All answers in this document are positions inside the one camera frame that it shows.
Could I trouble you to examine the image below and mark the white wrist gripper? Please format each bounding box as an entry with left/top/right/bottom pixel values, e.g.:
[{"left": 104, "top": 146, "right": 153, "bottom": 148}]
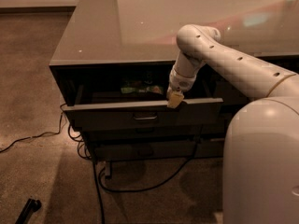
[{"left": 167, "top": 69, "right": 196, "bottom": 109}]

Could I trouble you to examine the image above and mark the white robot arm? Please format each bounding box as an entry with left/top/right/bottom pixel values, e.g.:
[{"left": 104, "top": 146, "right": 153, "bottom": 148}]
[{"left": 167, "top": 24, "right": 299, "bottom": 224}]

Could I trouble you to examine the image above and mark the dark drawer cabinet glossy top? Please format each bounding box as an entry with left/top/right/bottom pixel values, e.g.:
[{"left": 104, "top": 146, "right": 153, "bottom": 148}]
[{"left": 49, "top": 0, "right": 299, "bottom": 180}]

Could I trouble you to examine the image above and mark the black tool on floor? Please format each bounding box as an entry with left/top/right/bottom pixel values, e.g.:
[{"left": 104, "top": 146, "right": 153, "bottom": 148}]
[{"left": 15, "top": 198, "right": 42, "bottom": 224}]

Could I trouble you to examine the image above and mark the looping black cable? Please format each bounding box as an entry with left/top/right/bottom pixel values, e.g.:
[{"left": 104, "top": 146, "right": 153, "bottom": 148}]
[{"left": 98, "top": 124, "right": 204, "bottom": 194}]

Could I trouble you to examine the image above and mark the thick black floor cable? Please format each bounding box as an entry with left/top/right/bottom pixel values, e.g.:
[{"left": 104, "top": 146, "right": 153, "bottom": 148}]
[{"left": 92, "top": 161, "right": 107, "bottom": 224}]

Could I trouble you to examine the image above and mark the thin black floor cable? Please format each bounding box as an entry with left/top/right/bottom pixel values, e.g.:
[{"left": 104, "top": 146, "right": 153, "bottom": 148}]
[{"left": 0, "top": 102, "right": 69, "bottom": 154}]

